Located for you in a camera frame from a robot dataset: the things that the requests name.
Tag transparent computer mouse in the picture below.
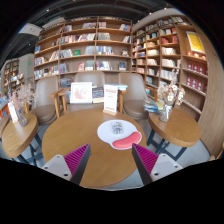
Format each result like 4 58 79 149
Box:
110 121 125 136

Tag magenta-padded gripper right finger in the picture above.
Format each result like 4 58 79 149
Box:
131 143 184 186

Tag light blue book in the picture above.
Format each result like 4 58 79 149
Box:
114 83 129 92

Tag stack of colourful books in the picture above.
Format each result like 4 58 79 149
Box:
143 99 165 114

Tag curved wooden bookshelf unit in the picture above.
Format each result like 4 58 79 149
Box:
131 14 209 123

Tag white mouse pad red rest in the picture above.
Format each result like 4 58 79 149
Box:
96 119 143 151

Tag small white sign card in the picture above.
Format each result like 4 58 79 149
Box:
7 100 19 124

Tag white ceiling air unit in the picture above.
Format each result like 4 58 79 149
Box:
18 22 44 36

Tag glass vase with beige flowers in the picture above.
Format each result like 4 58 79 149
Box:
156 69 186 123

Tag dark blue book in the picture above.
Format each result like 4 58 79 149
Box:
91 86 105 104

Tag distant wooden bookshelf unit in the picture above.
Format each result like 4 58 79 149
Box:
1 58 26 98

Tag white standing sign red print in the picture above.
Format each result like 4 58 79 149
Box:
102 83 120 117

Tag beige armchair wooden arms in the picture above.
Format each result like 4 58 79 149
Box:
30 75 60 126
117 71 159 122
49 70 108 118

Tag round wooden side table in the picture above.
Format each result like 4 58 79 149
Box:
146 106 203 163
0 112 44 168

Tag white framed floral picture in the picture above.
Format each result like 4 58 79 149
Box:
69 81 94 105

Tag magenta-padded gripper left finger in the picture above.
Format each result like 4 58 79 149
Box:
41 143 92 186

